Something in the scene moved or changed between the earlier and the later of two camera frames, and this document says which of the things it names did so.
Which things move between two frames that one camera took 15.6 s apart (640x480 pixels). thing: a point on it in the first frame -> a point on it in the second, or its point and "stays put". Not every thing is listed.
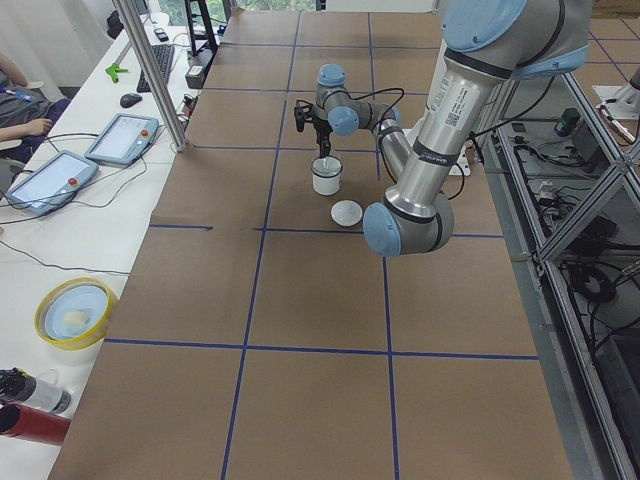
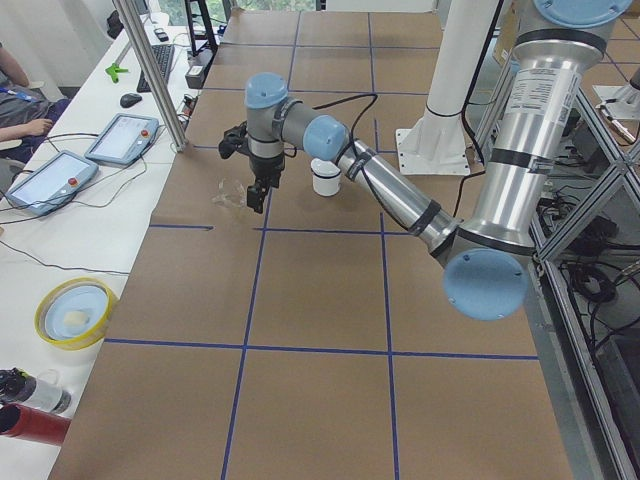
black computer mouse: (130, 99) stays put
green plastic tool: (114, 70) stays put
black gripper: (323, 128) -> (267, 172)
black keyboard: (164, 55) stays put
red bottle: (25, 422) stays put
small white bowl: (346, 213) -> (324, 168)
